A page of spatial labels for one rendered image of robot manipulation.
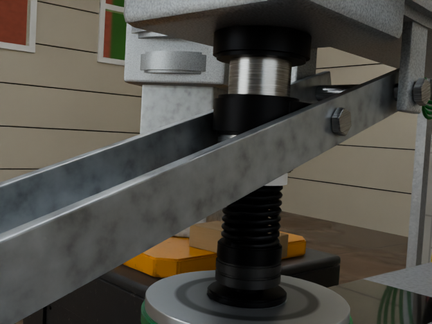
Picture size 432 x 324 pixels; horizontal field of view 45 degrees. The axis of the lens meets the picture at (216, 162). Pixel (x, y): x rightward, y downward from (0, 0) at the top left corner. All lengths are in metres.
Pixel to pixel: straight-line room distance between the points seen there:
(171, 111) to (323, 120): 0.79
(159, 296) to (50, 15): 6.39
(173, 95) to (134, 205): 0.94
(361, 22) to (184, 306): 0.31
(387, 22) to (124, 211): 0.32
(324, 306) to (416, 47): 0.33
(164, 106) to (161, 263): 0.41
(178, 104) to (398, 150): 5.27
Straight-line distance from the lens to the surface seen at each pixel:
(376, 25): 0.53
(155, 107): 1.31
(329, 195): 7.01
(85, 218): 0.34
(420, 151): 3.23
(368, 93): 0.62
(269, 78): 0.52
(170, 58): 1.24
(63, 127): 6.81
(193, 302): 0.54
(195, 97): 1.27
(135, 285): 1.06
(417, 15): 0.68
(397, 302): 0.71
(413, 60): 0.67
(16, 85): 6.62
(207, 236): 1.16
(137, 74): 1.30
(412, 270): 0.89
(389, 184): 6.48
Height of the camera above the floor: 1.04
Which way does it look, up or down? 3 degrees down
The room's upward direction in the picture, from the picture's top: 3 degrees clockwise
